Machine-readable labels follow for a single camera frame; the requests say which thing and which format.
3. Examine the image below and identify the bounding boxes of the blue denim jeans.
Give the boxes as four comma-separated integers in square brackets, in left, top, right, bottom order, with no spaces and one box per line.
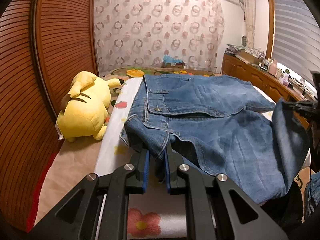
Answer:
[121,74,309,204]

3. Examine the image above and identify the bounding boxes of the long wooden sideboard cabinet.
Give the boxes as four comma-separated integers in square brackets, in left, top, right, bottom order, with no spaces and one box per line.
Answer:
[221,52,318,131]

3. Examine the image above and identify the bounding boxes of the pink bottle on sideboard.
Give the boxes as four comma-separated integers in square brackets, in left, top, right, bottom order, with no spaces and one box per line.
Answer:
[268,59,278,76]

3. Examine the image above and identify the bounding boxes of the grey striped window blind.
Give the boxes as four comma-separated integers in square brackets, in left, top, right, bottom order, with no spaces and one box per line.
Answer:
[272,0,319,83]

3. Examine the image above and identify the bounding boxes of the white fruit-print folded blanket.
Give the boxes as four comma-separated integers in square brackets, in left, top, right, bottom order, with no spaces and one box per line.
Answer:
[93,76,312,240]

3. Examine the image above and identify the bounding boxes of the cardboard box on sideboard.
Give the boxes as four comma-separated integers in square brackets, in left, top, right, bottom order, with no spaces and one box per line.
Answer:
[236,50,262,64]

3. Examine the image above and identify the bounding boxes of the yellow Pikachu plush toy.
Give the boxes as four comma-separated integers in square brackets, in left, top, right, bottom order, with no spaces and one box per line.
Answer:
[55,71,124,142]

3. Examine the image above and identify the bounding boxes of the cardboard box with blue items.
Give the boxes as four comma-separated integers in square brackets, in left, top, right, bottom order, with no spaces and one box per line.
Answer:
[163,55,185,69]

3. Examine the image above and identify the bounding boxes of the brown louvered wardrobe door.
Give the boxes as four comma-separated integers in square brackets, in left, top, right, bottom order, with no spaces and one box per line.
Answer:
[1,0,98,232]

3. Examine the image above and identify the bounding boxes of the patterned sheer curtain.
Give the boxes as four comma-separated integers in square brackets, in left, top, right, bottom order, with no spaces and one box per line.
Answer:
[93,0,225,75]

